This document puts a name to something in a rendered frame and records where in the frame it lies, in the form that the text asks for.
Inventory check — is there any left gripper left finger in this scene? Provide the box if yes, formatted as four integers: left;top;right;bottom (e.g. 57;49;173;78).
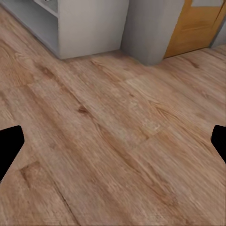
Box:
0;125;24;181

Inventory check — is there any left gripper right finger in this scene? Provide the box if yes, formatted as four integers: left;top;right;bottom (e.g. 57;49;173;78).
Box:
211;125;226;163

